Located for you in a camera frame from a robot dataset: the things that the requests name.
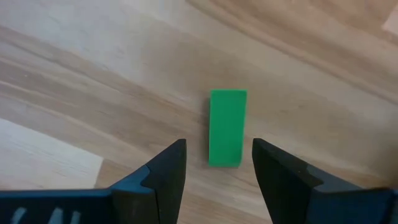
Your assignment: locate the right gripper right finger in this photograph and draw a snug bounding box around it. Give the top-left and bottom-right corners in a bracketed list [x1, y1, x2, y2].
[252, 138, 396, 224]

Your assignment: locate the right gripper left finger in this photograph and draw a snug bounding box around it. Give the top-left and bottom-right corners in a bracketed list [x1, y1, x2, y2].
[109, 138, 187, 224]

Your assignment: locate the green eraser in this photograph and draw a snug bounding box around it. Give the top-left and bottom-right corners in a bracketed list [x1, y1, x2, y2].
[207, 88, 249, 169]

